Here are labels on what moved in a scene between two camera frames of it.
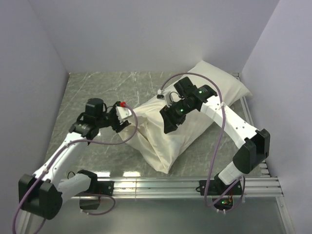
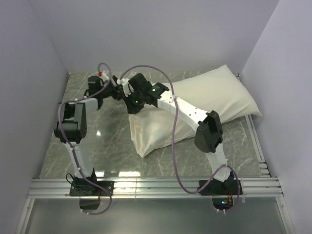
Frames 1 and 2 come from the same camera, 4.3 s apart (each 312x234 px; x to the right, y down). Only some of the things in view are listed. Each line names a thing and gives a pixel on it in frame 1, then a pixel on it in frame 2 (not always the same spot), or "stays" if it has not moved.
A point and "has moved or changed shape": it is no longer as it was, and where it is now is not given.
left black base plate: [100, 187] stays
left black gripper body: [114, 122] to [110, 90]
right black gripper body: [178, 112] to [134, 102]
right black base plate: [217, 188] stays
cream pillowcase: [146, 130] has moved or changed shape
